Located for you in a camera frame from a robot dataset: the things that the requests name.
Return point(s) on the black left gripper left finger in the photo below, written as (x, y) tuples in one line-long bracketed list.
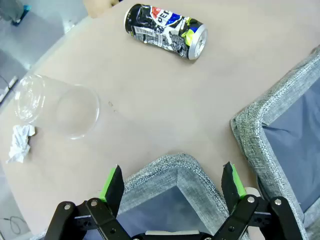
[(112, 192)]

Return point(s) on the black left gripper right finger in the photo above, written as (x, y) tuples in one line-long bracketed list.
[(231, 190)]

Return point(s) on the clear plastic cup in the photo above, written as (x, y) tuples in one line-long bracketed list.
[(65, 110)]

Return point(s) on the white paper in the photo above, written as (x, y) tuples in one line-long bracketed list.
[(20, 142)]

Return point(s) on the person's right hand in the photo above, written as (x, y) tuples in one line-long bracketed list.
[(98, 6)]

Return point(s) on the grey fabric basket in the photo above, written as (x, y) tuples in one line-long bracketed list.
[(255, 130), (190, 175)]

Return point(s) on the white desk with grey leg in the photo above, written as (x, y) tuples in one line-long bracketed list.
[(12, 82)]

